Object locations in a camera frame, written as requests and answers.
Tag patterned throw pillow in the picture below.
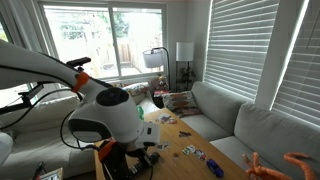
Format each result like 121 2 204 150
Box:
163 91 201 118

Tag white window blinds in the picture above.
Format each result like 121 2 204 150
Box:
203 0 279 101

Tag white couch left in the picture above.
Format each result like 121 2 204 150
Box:
0 97 95 180

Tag white shade table lamp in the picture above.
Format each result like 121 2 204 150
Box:
176 42 194 89

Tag orange octopus toy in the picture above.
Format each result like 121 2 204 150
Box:
242 152 317 180

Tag santa gnome sticker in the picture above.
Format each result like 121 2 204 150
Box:
156 113 176 124

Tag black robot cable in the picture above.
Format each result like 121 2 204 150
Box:
0 87 101 151

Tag black tv remote control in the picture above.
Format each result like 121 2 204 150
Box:
129 152 160 176

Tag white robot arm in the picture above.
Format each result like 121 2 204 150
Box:
0 41 160 180

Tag arched floor lamp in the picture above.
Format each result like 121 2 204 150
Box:
143 47 170 90

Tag black camera on mount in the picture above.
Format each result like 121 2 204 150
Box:
67 57 91 71

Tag small white green sticker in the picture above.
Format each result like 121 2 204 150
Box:
182 145 195 155

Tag blue toy car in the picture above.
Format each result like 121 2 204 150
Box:
206 159 224 177

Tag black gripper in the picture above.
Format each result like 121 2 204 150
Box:
99 141 148 180

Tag grey corner sofa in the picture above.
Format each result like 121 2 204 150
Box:
183 82 320 180

